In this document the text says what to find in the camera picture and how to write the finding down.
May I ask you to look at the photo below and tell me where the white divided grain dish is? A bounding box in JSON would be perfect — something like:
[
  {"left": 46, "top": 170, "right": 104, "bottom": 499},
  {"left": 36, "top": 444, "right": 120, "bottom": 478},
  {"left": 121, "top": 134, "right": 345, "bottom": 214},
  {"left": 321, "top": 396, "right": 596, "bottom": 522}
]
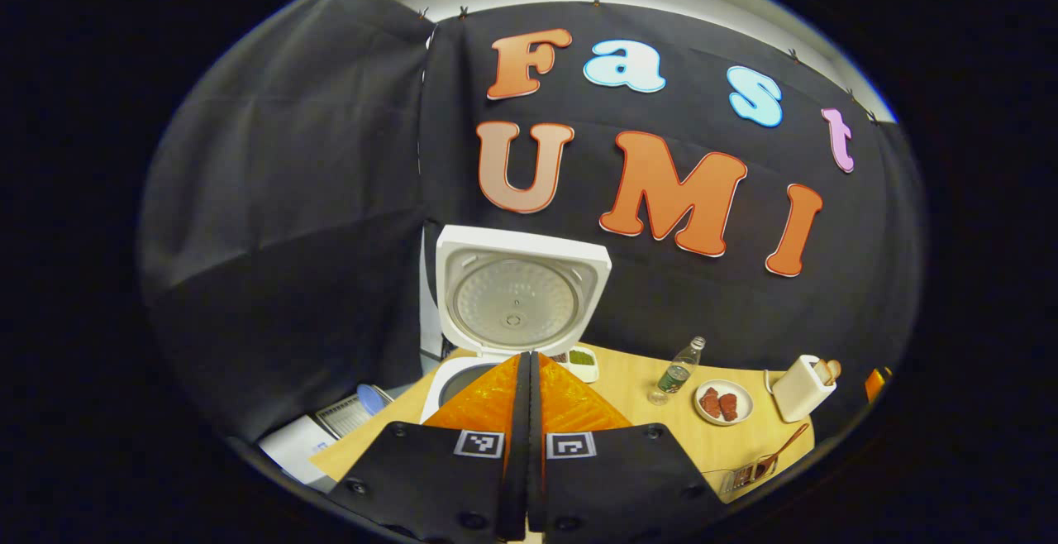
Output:
[{"left": 550, "top": 346, "right": 600, "bottom": 384}]

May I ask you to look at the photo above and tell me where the round white plate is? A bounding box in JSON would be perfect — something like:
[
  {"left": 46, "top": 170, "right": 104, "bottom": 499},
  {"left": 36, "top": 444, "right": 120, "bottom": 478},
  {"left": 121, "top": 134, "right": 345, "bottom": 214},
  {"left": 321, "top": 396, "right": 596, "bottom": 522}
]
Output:
[{"left": 693, "top": 379, "right": 755, "bottom": 427}]

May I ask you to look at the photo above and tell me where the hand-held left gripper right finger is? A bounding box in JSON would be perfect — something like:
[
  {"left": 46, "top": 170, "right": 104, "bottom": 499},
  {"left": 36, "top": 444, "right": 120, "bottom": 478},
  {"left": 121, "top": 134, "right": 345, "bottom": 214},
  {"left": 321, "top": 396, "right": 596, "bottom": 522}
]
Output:
[{"left": 529, "top": 351, "right": 728, "bottom": 543}]

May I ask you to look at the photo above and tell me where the white toaster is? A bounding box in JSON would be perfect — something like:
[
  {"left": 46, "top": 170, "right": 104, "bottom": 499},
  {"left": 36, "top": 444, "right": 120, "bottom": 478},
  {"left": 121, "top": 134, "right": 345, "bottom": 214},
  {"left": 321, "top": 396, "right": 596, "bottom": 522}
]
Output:
[{"left": 771, "top": 354, "right": 837, "bottom": 423}]

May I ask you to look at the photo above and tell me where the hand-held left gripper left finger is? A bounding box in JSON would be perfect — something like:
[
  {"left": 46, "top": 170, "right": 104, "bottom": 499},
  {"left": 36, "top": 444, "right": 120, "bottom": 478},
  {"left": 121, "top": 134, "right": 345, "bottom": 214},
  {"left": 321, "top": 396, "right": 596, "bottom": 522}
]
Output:
[{"left": 326, "top": 352, "right": 531, "bottom": 543}]

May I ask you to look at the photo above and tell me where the clear plastic water bottle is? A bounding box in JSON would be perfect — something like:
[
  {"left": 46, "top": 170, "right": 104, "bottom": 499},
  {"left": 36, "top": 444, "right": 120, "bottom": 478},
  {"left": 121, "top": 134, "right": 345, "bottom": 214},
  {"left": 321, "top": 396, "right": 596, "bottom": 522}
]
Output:
[{"left": 647, "top": 336, "right": 706, "bottom": 406}]

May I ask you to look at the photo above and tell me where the white rice cooker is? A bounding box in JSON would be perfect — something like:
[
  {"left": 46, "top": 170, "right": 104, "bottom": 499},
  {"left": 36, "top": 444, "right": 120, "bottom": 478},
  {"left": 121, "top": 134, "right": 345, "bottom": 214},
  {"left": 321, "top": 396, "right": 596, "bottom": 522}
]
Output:
[{"left": 419, "top": 225, "right": 613, "bottom": 425}]

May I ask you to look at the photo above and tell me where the brown wooden spoon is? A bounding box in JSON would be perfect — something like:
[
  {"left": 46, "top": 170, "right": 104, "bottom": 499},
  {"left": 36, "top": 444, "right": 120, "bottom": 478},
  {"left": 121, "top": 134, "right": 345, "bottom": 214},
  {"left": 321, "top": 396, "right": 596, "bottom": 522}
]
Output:
[{"left": 748, "top": 422, "right": 811, "bottom": 483}]

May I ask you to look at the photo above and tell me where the metal wire chopstick holder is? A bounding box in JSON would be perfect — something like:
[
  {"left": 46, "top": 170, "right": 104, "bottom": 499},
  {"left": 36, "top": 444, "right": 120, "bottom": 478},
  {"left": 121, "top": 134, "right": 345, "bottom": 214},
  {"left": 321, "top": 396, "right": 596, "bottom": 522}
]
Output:
[{"left": 719, "top": 457, "right": 778, "bottom": 499}]

